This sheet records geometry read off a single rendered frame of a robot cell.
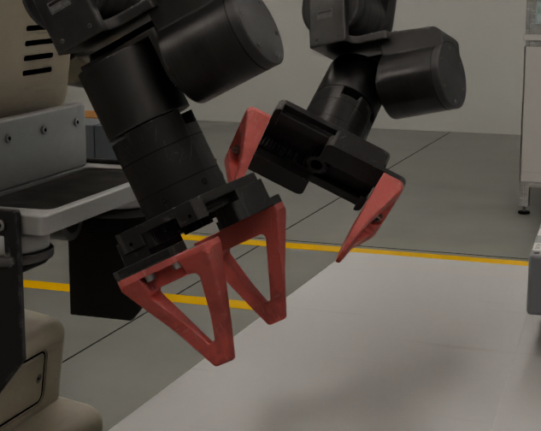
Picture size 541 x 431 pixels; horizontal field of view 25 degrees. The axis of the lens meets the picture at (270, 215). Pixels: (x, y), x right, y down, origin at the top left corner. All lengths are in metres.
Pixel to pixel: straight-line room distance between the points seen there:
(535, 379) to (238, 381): 0.27
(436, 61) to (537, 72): 5.26
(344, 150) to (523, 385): 0.29
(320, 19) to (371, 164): 0.16
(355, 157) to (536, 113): 5.32
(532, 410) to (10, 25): 0.56
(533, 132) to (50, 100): 5.23
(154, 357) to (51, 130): 2.90
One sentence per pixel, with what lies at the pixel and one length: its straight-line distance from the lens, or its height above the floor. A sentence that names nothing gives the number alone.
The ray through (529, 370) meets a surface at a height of 0.86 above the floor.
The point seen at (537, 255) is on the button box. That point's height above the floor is 0.96.
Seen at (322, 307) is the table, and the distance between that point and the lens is 1.38.
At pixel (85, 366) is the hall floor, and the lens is 3.97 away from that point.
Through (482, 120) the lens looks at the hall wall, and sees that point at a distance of 9.46.
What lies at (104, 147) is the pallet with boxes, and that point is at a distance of 6.62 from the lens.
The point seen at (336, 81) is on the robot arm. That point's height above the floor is 1.13.
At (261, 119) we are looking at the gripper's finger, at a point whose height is 1.11.
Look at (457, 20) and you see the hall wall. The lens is 9.44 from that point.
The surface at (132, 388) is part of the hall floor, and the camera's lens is 3.75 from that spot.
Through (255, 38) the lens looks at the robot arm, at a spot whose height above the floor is 1.19.
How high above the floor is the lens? 1.23
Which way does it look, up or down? 11 degrees down
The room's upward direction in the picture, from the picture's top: straight up
